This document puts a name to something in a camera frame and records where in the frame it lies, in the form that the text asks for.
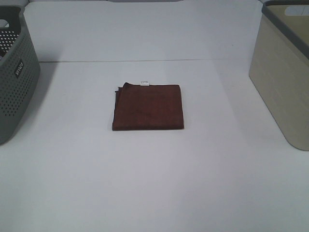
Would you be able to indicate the grey perforated plastic basket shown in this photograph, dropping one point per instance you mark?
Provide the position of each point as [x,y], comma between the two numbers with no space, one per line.
[19,70]

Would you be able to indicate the beige plastic basket grey rim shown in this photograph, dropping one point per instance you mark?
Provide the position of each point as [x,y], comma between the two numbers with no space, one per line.
[279,68]

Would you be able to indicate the brown towel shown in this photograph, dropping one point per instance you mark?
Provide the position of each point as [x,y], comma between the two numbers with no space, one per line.
[153,107]

